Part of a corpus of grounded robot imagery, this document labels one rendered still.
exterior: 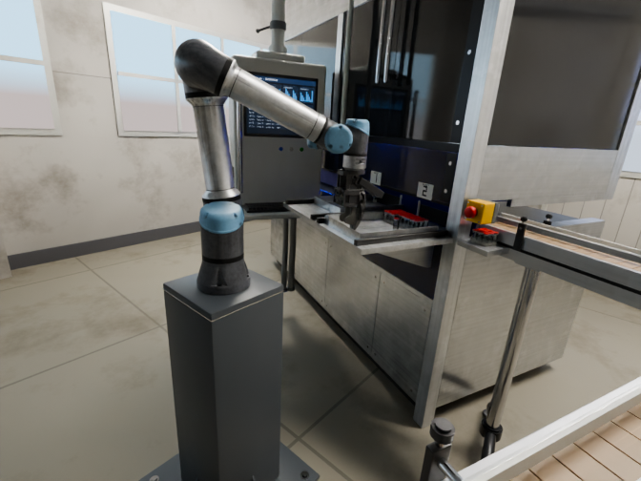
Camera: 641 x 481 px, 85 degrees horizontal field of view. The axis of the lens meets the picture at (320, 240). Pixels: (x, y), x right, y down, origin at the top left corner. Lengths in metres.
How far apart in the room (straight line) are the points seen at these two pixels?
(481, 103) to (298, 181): 1.10
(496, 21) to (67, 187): 3.33
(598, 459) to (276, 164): 1.79
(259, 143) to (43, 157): 2.14
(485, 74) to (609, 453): 1.07
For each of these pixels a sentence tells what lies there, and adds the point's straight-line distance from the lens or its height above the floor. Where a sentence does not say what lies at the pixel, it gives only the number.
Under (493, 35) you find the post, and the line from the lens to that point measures 1.35.
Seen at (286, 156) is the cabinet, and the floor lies 1.07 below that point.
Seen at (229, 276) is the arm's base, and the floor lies 0.84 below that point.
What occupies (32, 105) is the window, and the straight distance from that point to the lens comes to 3.63.
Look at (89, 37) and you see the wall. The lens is 3.81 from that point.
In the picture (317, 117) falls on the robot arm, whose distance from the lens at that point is 0.97.
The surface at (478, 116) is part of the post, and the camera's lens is 1.32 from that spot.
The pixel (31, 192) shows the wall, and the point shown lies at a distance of 3.68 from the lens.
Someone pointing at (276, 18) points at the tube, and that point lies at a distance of 2.11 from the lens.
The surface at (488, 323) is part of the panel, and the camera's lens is 1.74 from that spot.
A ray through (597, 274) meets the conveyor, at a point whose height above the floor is 0.89.
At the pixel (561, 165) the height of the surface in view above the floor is 1.14.
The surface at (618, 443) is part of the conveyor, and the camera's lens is 0.56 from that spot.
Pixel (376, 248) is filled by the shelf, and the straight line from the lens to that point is 1.16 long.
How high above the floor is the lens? 1.25
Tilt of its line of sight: 18 degrees down
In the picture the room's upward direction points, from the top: 3 degrees clockwise
